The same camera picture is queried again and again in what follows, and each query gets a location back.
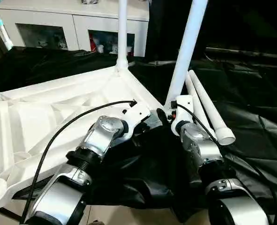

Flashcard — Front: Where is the white plastic table leg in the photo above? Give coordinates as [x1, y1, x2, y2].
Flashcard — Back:
[185, 73, 210, 132]
[189, 70, 236, 145]
[165, 0, 209, 109]
[115, 0, 130, 72]

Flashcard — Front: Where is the white plastic table top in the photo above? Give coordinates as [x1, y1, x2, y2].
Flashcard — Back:
[0, 66, 165, 210]

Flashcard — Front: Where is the black mat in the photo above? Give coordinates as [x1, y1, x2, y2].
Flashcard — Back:
[0, 46, 277, 223]

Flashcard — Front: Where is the white cabinet with glass doors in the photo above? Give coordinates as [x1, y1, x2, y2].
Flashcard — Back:
[0, 0, 150, 58]

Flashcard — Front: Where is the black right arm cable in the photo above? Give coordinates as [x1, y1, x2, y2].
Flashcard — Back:
[175, 103, 277, 222]

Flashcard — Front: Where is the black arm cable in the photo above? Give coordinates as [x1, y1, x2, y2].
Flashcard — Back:
[19, 100, 138, 224]
[175, 103, 277, 222]

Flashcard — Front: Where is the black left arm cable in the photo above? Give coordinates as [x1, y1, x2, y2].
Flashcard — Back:
[19, 100, 138, 224]

